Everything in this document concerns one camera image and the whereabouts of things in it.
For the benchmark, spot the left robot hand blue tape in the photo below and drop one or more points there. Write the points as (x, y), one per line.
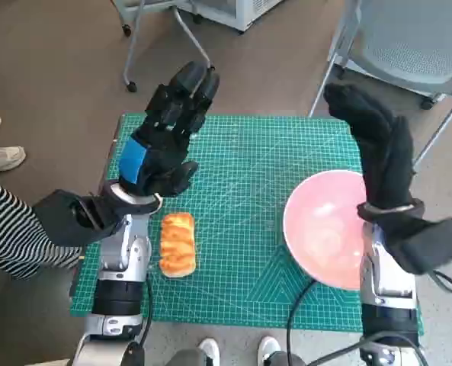
(161, 152)

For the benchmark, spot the right robot hand black glove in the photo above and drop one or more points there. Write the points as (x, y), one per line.
(385, 160)

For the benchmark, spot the long toy bread loaf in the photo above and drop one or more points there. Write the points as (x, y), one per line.
(178, 244)

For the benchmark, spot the pink bowl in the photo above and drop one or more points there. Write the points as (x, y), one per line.
(317, 228)

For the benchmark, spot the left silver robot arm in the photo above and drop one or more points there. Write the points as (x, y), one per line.
(119, 263)

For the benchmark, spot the green cutting mat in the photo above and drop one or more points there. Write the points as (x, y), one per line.
(241, 171)

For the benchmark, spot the white wheeled cart base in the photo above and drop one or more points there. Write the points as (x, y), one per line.
(431, 89)

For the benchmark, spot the grey mesh chair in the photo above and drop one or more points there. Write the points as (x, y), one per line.
(408, 45)

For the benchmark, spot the white appliance cabinet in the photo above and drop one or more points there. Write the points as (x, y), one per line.
(241, 15)

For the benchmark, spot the person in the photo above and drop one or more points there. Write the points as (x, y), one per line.
(4, 228)

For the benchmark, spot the person's grey leg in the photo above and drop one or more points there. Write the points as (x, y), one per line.
(187, 359)
(286, 360)

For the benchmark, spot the grey wheeled chair frame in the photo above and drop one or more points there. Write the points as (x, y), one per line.
(132, 87)

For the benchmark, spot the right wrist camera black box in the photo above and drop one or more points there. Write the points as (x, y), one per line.
(424, 244)

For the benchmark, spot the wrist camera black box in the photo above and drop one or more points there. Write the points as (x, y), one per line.
(58, 221)
(424, 244)

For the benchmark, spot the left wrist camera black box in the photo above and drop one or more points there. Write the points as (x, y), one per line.
(58, 221)

